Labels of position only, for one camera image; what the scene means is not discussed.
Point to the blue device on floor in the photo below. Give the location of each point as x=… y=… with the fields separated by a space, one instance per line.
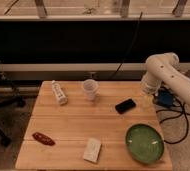
x=164 y=98

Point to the white toothpaste-like carton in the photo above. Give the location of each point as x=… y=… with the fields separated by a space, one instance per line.
x=59 y=94

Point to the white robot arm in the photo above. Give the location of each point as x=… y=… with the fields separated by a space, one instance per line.
x=162 y=68

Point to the black eraser block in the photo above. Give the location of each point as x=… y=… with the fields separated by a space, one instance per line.
x=125 y=106

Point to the green round plate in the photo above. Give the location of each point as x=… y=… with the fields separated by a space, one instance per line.
x=144 y=143

